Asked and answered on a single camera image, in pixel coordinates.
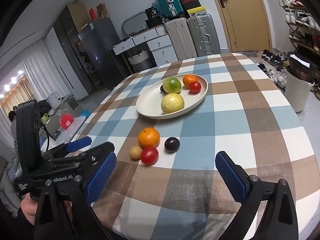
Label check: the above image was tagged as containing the red tomato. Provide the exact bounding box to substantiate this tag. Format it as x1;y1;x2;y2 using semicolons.
189;81;202;94
140;147;159;166

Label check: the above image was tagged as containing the large orange tangerine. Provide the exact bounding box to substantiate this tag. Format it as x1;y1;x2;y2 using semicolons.
137;127;160;148

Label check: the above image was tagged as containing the yellow-green guava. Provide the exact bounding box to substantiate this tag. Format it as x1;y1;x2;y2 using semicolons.
161;93;184;114

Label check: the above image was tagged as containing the small orange tangerine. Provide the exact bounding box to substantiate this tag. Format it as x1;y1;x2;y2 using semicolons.
183;74;197;88

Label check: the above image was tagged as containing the green-yellow guava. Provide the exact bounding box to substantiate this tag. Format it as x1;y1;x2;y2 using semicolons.
162;77;182;93

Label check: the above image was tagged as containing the person's left hand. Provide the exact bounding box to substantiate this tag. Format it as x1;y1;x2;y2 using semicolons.
21;193;38;225

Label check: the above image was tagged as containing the red gift box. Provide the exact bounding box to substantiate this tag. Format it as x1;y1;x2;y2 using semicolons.
60;114;74;130

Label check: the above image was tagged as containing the white electric kettle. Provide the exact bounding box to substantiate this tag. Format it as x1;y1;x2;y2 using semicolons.
47;92;62;108

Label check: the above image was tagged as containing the white curtain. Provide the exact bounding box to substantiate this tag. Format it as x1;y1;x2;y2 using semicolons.
19;39;71;101

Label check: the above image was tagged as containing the cream round plate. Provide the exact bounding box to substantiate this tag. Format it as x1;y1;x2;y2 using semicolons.
136;76;208;120

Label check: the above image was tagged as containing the checkered tablecloth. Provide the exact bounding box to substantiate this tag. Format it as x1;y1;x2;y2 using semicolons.
78;53;319;239

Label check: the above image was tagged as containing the woven laundry basket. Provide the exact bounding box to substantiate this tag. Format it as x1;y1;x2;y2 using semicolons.
128;50;152;72

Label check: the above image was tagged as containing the dark grey refrigerator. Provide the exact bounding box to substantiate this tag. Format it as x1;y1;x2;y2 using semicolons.
78;18;131;90

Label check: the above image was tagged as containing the white trash bin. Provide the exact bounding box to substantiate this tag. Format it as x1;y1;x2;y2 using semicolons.
285;68;311;113

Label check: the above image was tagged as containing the black glass cabinet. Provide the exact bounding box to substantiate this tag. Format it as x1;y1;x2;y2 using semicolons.
53;5;97;94

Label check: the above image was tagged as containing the white drawer desk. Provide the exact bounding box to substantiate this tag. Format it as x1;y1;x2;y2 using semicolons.
113;25;178;66

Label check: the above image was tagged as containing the oval mirror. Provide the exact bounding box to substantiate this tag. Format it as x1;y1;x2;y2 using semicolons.
121;11;148;36

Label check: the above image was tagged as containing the silver suitcase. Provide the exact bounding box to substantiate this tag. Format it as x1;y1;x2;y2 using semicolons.
187;14;221;56

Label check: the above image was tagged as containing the beige suitcase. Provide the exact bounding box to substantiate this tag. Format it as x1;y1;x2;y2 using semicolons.
164;18;197;61

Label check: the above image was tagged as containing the wooden shoe rack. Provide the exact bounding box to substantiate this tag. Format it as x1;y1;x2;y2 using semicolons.
278;0;319;55

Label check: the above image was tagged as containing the wooden door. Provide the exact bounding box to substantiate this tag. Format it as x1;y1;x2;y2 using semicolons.
214;0;272;52

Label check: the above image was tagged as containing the stack of shoe boxes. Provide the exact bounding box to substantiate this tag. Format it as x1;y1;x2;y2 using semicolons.
177;0;208;17

